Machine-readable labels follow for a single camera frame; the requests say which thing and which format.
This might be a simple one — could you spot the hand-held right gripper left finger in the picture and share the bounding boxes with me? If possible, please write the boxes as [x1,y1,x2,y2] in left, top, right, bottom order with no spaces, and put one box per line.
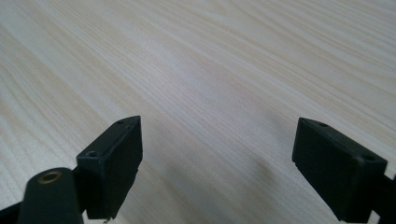
[76,115,144,220]

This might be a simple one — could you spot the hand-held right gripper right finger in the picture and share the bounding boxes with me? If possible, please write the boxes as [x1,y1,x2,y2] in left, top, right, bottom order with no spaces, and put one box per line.
[291,117,389,224]

